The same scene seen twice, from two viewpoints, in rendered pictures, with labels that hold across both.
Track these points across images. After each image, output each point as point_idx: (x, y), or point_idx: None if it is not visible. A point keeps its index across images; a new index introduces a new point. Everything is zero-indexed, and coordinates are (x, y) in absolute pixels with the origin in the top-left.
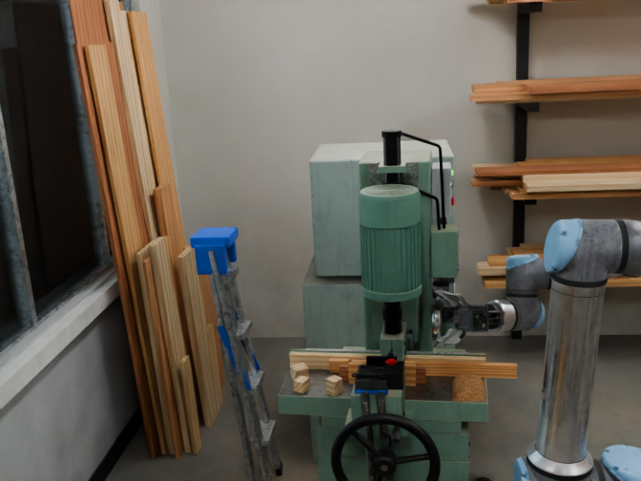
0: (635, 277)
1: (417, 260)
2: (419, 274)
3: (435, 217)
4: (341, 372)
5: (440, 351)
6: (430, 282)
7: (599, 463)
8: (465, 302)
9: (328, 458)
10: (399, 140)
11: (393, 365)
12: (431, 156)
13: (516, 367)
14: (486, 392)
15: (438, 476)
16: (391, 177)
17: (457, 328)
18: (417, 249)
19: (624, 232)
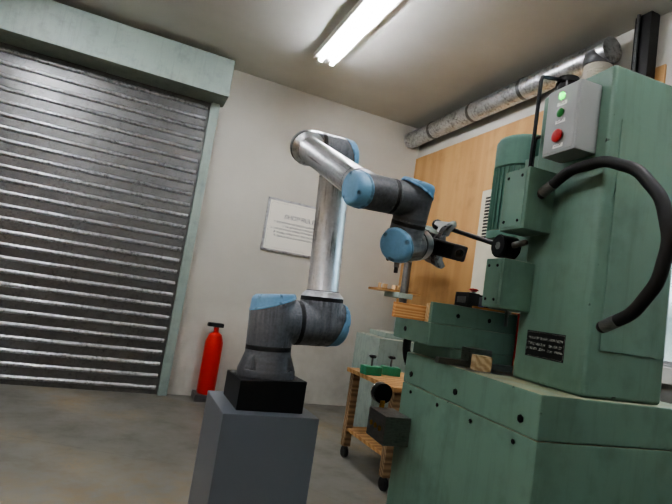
0: (303, 165)
1: (491, 203)
2: (491, 218)
3: (558, 162)
4: None
5: (476, 308)
6: (528, 244)
7: (295, 312)
8: (440, 232)
9: None
10: (556, 88)
11: (471, 292)
12: (591, 79)
13: (393, 303)
14: (405, 318)
15: (402, 351)
16: None
17: (439, 257)
18: (492, 193)
19: None
